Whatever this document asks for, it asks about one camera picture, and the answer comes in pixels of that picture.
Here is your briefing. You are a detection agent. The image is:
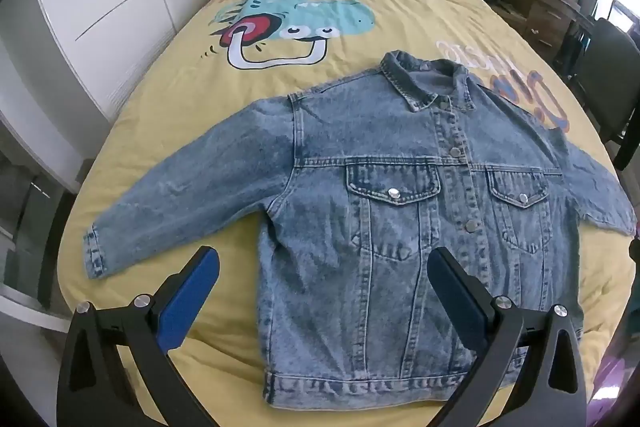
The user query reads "wooden drawer cabinet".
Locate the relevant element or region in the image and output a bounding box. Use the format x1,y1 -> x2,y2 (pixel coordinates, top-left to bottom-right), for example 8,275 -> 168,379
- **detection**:
525,0 -> 582,52

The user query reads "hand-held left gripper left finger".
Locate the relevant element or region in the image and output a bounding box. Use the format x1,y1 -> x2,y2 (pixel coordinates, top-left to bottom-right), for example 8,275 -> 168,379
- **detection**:
56,246 -> 221,427

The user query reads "yellow printed bed blanket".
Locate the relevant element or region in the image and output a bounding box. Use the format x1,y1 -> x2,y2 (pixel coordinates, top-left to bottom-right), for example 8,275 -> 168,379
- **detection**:
55,0 -> 636,427

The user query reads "black chair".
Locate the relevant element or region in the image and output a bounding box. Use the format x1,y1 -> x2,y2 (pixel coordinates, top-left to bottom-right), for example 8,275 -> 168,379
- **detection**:
569,17 -> 640,172

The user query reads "blue denim jacket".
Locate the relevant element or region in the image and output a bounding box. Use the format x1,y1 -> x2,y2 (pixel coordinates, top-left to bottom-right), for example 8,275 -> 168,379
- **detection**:
82,51 -> 638,408

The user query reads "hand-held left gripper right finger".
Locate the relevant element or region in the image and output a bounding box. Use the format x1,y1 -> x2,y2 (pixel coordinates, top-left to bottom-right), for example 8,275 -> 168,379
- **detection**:
427,247 -> 588,427

